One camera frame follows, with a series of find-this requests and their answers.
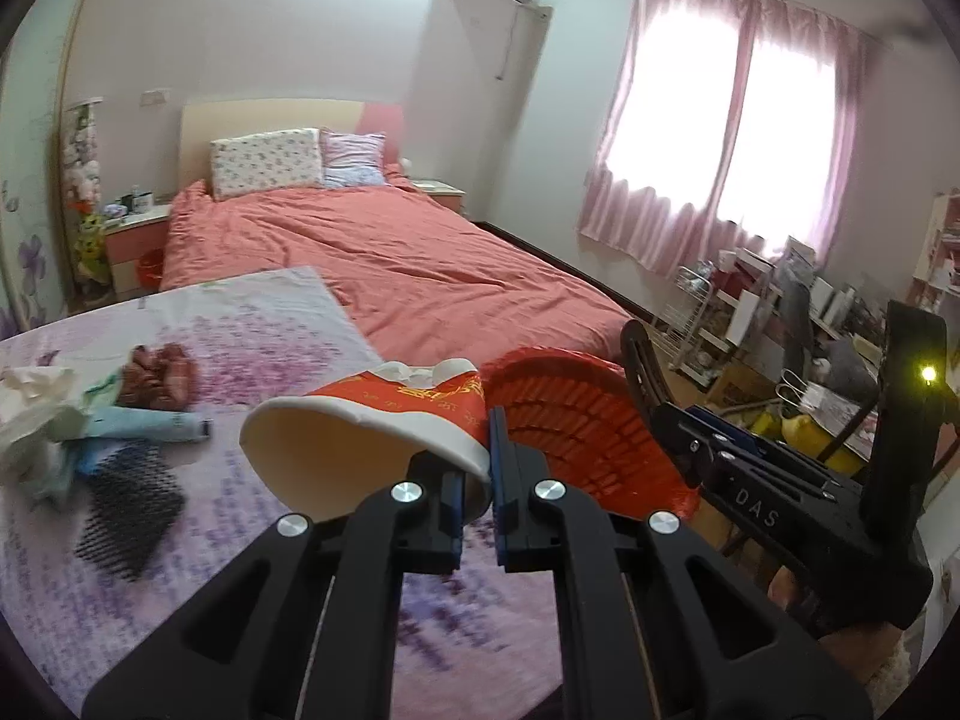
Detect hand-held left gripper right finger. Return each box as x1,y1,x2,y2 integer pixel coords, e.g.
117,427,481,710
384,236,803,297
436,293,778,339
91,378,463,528
487,406,875,720

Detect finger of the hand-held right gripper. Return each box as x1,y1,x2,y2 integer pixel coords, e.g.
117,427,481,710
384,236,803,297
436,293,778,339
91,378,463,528
621,320,698,488
660,403,839,500

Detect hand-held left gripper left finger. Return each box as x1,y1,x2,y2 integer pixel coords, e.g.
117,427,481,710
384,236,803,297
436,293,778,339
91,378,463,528
81,457,466,720

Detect red plastic lattice basket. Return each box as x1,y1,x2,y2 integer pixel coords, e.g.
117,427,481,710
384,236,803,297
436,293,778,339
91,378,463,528
480,347,702,522

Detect red white paper cup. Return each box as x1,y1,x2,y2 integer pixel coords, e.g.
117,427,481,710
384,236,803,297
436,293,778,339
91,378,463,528
240,360,492,526

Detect black mesh sleeve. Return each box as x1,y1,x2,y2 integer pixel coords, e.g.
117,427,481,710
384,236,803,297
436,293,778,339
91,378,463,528
73,444,187,580

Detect light blue tube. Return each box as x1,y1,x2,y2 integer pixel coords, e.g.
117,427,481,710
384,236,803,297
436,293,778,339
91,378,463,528
79,406,212,445

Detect person's right hand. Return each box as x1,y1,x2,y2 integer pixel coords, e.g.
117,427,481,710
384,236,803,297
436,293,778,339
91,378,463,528
771,566,901,691

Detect cardboard box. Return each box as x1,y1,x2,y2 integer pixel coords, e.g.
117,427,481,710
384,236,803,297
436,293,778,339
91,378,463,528
705,360,773,410

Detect yellow bag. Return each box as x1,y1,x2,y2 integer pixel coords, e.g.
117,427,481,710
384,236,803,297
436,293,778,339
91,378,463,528
750,405,835,460

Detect dark chair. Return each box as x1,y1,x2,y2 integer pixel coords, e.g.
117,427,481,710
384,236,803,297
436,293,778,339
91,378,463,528
780,285,882,466

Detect bed with coral duvet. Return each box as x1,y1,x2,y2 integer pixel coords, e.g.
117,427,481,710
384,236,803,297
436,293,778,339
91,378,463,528
160,180,653,391

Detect pink curtain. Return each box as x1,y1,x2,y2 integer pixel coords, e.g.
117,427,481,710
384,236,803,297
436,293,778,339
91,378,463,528
712,11,880,278
577,0,755,256

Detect floral cloth covered table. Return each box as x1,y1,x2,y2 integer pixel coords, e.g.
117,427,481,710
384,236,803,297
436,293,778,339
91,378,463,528
0,266,571,720

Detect pink white nightstand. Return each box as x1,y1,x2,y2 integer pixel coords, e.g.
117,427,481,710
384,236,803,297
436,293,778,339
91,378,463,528
101,206,172,302
412,178,466,220

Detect brown scrunchie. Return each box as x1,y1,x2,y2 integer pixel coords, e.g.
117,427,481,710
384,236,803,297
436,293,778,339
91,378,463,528
120,343,200,412

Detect striped pillow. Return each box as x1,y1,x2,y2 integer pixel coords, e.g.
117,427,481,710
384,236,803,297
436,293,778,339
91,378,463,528
321,130,387,188

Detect floral pillow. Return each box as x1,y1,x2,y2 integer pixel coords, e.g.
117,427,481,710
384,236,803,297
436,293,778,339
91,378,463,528
208,127,325,202

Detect crumpled white tissue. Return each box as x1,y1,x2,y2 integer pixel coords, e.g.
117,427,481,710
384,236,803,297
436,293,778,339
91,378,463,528
0,366,85,503

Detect bed with pink duvet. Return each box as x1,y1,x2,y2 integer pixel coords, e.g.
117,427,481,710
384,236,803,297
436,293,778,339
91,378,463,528
178,99,406,192

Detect hanging plush toys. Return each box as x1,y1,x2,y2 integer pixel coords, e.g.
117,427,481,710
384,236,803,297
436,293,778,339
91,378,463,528
62,99,107,293

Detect wardrobe door with flower decal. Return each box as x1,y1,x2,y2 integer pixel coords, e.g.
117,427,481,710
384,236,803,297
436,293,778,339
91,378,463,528
0,52,76,338

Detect white wire rack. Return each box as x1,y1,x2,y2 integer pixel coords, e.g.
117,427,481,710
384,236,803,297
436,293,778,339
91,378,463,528
660,262,740,383

